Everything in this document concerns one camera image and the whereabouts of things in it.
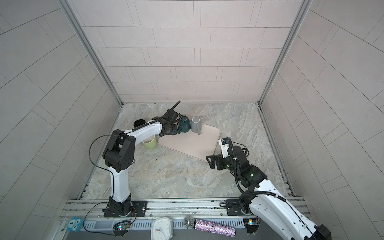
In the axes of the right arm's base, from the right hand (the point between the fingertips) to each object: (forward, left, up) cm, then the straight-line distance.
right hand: (212, 157), depth 76 cm
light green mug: (+12, +34, -1) cm, 36 cm away
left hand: (+26, +21, -7) cm, 34 cm away
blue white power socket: (-23, +63, -8) cm, 68 cm away
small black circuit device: (-28, -15, -14) cm, 34 cm away
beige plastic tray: (+13, +7, -12) cm, 19 cm away
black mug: (+27, +44, -1) cm, 52 cm away
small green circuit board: (-25, +42, -8) cm, 50 cm away
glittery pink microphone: (-26, +13, -8) cm, 30 cm away
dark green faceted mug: (+24, +15, -4) cm, 29 cm away
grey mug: (+24, +8, -3) cm, 25 cm away
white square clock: (-27, +25, -8) cm, 38 cm away
